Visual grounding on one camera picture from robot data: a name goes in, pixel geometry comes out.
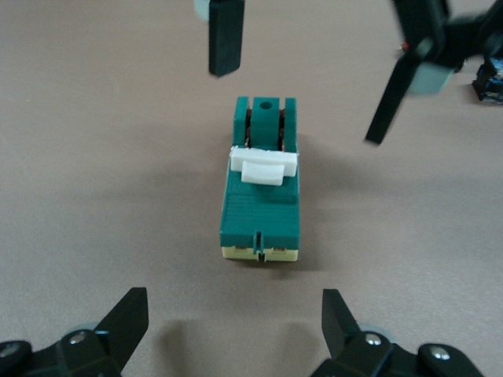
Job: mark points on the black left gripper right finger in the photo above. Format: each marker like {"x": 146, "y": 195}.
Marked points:
{"x": 353, "y": 353}

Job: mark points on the green push button switch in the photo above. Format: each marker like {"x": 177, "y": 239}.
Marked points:
{"x": 491, "y": 82}

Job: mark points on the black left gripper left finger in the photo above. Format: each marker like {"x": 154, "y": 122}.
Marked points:
{"x": 98, "y": 353}

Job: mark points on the brown table mat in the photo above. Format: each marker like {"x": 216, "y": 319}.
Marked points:
{"x": 98, "y": 176}

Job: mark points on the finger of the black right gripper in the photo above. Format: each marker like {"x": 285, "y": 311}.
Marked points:
{"x": 416, "y": 27}
{"x": 226, "y": 39}

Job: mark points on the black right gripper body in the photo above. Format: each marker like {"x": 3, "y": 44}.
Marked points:
{"x": 475, "y": 35}

